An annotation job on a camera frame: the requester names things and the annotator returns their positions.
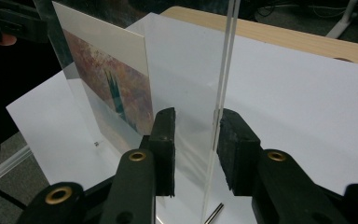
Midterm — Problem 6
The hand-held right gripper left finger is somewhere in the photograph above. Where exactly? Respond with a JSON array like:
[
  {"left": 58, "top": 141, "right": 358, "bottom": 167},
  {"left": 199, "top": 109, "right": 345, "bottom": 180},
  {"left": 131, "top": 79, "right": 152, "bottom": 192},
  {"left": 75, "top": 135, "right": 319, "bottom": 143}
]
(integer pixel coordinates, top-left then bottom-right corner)
[{"left": 99, "top": 106, "right": 177, "bottom": 224}]

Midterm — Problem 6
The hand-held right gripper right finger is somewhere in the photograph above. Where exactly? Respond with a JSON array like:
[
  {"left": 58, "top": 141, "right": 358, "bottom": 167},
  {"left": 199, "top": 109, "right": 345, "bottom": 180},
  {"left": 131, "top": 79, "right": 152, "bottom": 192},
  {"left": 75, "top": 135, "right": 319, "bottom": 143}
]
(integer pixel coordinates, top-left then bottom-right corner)
[{"left": 215, "top": 107, "right": 350, "bottom": 224}]

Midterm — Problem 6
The colourful photo with white border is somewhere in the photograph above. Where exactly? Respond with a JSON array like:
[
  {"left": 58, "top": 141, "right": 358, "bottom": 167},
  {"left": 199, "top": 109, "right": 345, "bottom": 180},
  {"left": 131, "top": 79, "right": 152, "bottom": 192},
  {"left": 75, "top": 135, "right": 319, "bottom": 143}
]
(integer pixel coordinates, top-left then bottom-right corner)
[{"left": 51, "top": 1, "right": 155, "bottom": 154}]

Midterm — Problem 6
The clear acrylic photo frame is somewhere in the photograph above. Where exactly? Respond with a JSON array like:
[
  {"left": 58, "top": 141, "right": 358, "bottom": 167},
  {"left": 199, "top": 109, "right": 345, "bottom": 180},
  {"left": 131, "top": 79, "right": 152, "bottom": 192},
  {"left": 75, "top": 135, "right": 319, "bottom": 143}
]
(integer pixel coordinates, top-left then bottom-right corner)
[{"left": 32, "top": 0, "right": 242, "bottom": 224}]

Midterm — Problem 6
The white table cover sheet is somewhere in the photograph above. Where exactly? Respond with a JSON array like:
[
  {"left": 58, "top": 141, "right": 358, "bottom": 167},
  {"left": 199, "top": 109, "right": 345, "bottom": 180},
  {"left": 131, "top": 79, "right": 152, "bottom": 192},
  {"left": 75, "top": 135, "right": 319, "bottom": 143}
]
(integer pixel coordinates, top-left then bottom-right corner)
[{"left": 5, "top": 12, "right": 358, "bottom": 224}]

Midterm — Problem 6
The white desk leg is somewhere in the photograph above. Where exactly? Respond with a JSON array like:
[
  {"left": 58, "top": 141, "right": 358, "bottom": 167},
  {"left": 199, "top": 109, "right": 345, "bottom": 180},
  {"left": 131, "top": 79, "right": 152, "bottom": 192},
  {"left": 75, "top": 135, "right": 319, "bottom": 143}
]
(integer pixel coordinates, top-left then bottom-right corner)
[{"left": 324, "top": 0, "right": 358, "bottom": 40}]

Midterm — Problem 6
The metal frame pin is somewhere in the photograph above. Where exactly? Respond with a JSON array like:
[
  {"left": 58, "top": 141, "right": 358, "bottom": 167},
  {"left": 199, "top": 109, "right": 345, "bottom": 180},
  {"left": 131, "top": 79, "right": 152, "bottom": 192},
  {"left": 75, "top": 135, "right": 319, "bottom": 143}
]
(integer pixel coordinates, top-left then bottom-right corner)
[{"left": 203, "top": 203, "right": 226, "bottom": 224}]

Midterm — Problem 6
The aluminium rail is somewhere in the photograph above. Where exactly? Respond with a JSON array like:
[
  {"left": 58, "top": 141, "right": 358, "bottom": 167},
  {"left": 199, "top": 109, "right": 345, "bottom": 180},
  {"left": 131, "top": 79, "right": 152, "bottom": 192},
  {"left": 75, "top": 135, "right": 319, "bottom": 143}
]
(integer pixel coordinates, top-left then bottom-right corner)
[{"left": 0, "top": 144, "right": 34, "bottom": 186}]

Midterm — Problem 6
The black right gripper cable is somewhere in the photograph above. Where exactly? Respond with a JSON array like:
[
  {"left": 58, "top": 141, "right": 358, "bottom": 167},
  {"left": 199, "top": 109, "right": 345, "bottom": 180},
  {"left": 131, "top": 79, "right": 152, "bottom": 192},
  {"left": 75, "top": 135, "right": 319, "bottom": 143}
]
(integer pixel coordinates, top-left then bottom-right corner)
[{"left": 0, "top": 180, "right": 29, "bottom": 211}]

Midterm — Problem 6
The bundle of black cables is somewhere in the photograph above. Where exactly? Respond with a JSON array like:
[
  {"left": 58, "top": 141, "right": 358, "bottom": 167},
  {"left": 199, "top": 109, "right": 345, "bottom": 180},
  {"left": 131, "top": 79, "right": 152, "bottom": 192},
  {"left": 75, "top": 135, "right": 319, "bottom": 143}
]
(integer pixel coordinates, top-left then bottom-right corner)
[{"left": 255, "top": 0, "right": 358, "bottom": 20}]

